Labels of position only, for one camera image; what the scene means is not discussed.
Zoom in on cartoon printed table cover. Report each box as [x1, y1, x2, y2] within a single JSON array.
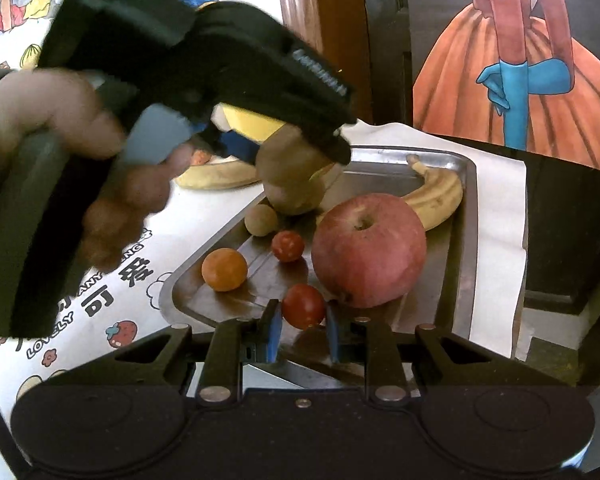
[[0, 0, 281, 411]]

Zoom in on small brown longan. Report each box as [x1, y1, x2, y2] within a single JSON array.
[[244, 204, 279, 237]]

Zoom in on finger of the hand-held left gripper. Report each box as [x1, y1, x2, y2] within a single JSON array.
[[200, 125, 262, 167], [297, 127, 354, 165]]

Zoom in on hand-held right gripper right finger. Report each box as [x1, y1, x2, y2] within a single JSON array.
[[326, 302, 542, 406]]

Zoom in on orange tangerine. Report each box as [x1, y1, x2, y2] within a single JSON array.
[[201, 248, 249, 292]]

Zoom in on yellow plastic bowl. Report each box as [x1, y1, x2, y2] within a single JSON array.
[[212, 102, 286, 143]]

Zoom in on wall poster with orange dress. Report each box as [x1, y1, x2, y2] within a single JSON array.
[[412, 0, 600, 173]]

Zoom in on red cherry tomato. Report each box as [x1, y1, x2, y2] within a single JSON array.
[[271, 230, 306, 263], [281, 283, 327, 330]]

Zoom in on large yellow banana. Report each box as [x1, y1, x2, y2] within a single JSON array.
[[174, 157, 261, 191]]

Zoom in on dark wooden cabinet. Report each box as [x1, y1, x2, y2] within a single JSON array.
[[520, 135, 600, 386]]

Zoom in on brown kiwi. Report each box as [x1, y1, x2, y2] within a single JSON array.
[[256, 127, 343, 216]]

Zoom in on metal tray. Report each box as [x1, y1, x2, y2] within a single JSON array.
[[159, 145, 478, 386]]

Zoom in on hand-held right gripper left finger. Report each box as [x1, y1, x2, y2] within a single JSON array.
[[70, 299, 283, 406]]

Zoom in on large red apple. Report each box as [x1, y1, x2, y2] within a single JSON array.
[[311, 192, 427, 309]]

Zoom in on white paper sheet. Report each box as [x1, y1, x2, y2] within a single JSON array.
[[340, 120, 531, 361]]

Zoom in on wooden door frame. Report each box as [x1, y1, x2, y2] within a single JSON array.
[[280, 0, 373, 123]]

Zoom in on small yellow banana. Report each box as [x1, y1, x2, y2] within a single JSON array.
[[315, 156, 464, 231]]

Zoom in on person's left hand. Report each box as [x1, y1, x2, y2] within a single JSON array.
[[0, 67, 193, 271]]

